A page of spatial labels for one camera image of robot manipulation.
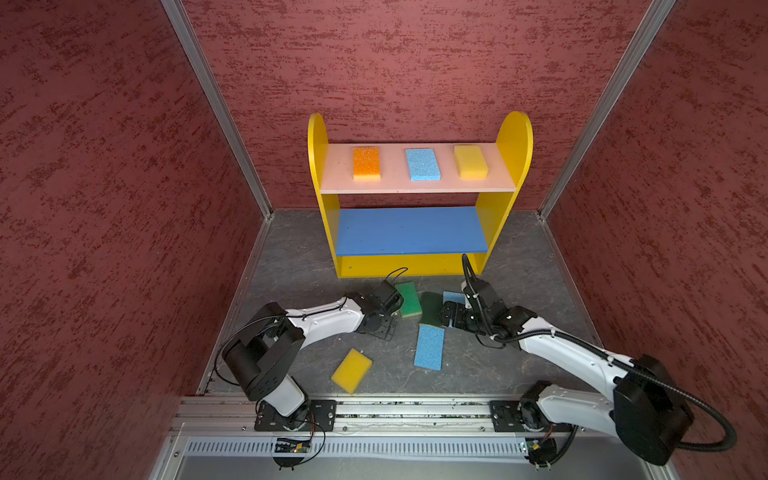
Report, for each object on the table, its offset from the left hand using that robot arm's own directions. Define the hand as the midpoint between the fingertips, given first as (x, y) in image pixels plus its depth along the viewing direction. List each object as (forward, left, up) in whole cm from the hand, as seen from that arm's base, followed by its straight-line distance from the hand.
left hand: (375, 329), depth 89 cm
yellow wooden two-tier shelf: (+22, -12, +17) cm, 30 cm away
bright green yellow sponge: (+8, -11, +1) cm, 14 cm away
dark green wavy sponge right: (+7, -18, +2) cm, 19 cm away
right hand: (0, -21, +6) cm, 22 cm away
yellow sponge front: (-12, +5, +1) cm, 13 cm away
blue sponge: (-6, -16, 0) cm, 17 cm away
